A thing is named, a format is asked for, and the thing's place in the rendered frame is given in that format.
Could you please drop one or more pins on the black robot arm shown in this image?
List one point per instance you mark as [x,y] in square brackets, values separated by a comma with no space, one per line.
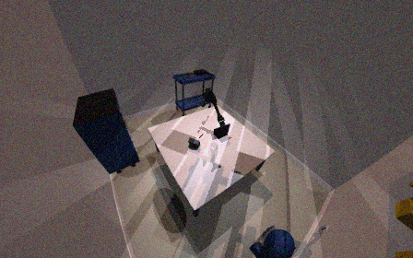
[214,101]

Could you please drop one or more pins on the grey sloped panel with hole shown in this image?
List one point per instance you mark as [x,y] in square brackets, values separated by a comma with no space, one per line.
[193,143]

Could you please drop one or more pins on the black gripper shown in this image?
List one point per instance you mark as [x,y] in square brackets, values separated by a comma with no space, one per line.
[207,99]

